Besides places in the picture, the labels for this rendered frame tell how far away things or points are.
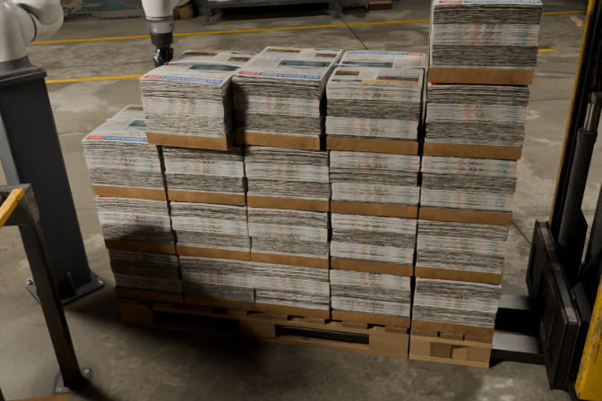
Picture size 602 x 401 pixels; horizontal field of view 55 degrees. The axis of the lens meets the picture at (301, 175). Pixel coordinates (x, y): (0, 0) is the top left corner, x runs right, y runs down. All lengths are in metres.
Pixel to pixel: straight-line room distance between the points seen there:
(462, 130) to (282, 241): 0.73
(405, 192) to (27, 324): 1.67
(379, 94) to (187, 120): 0.61
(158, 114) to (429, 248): 1.00
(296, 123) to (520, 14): 0.71
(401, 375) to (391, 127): 0.93
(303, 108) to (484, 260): 0.78
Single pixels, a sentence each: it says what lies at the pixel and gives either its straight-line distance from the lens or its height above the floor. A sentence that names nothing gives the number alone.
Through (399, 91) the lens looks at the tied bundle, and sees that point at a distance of 1.76.
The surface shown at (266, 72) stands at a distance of 1.87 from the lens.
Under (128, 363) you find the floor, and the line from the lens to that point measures 2.40.
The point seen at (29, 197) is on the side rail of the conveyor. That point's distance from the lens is 1.95.
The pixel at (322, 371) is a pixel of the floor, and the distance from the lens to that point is 2.24.
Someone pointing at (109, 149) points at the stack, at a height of 0.79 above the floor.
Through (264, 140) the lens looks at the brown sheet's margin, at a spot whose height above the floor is 0.85.
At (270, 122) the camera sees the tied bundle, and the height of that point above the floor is 0.92.
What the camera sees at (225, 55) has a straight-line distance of 2.12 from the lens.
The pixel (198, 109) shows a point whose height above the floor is 0.97.
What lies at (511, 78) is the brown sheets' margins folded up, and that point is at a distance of 1.76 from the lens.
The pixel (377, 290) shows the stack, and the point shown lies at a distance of 2.11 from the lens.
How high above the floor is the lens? 1.59
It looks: 27 degrees down
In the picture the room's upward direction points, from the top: 2 degrees counter-clockwise
